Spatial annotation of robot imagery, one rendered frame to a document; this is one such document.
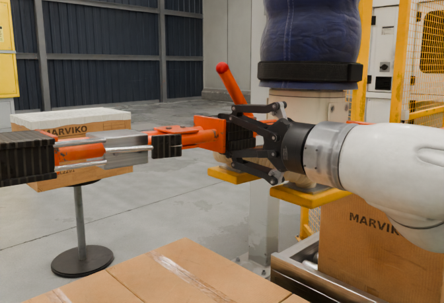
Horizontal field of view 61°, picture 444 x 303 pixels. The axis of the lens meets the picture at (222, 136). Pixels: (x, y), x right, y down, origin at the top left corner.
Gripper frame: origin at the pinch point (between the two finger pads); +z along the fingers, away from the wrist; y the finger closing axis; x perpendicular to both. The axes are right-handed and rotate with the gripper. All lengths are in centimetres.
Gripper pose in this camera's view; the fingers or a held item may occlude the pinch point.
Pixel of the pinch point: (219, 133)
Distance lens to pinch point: 67.9
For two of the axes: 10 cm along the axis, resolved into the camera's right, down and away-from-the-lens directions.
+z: -6.9, -1.4, 7.1
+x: 7.2, -1.3, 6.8
